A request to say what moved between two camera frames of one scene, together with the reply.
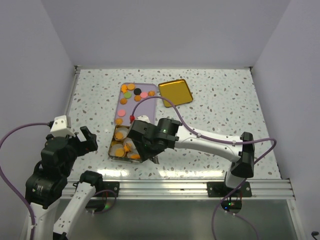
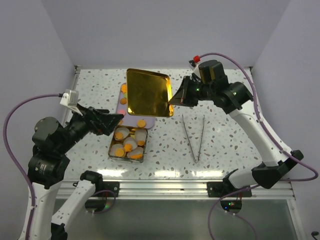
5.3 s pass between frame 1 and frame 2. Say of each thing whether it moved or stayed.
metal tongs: moved
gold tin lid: moved
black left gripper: moved
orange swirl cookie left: stayed
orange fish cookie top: stayed
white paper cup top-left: stayed
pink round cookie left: stayed
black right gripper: moved
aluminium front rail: stayed
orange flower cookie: stayed
